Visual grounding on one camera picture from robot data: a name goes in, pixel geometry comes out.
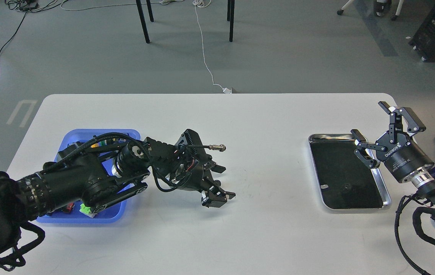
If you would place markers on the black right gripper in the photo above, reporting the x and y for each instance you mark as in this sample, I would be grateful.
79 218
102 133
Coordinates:
402 155

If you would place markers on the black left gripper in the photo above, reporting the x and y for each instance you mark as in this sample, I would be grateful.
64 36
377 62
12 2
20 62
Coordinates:
196 175

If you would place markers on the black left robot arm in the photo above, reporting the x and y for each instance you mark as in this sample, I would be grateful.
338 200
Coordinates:
105 170

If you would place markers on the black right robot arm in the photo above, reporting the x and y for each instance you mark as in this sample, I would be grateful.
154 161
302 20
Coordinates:
423 217

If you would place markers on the silver metal tray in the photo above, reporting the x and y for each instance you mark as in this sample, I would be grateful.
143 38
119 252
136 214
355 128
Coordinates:
336 165

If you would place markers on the blue plastic tray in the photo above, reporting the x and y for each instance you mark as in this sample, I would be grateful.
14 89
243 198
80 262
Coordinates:
109 215

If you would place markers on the green white push button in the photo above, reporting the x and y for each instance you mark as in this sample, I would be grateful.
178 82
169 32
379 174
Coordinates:
86 211

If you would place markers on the red emergency stop button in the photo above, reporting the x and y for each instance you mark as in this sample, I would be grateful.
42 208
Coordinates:
67 209

